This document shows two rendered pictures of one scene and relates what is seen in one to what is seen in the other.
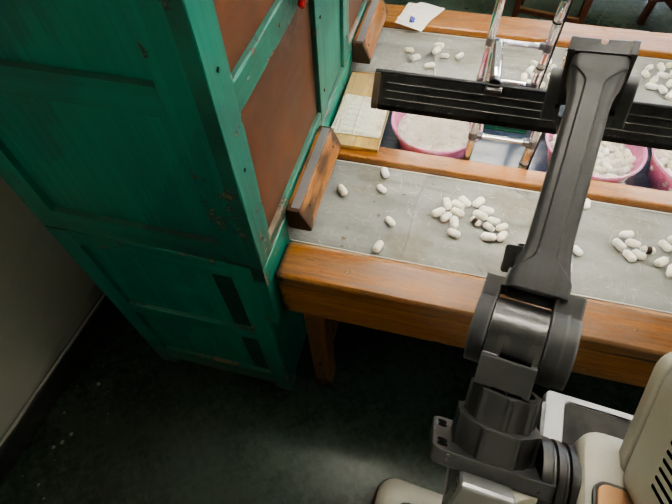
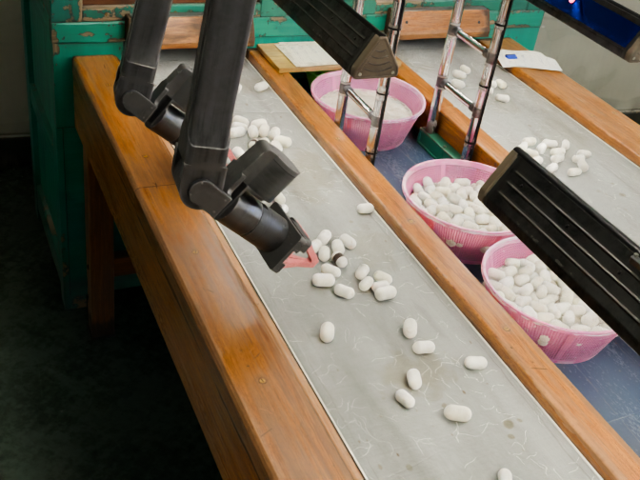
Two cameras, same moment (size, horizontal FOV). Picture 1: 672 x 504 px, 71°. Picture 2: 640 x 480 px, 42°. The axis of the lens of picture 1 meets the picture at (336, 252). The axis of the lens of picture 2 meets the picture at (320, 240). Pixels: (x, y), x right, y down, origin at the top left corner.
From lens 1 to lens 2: 154 cm
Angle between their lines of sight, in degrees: 37
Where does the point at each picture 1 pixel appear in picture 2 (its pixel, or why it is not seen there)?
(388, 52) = not seen: hidden behind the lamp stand
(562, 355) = not seen: outside the picture
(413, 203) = (240, 110)
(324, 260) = (110, 72)
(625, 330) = (187, 246)
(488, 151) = (398, 166)
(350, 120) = (301, 49)
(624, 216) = (381, 242)
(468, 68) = (492, 109)
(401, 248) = not seen: hidden behind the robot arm
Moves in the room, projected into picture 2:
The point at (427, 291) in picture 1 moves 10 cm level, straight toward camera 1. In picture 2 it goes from (124, 126) to (71, 128)
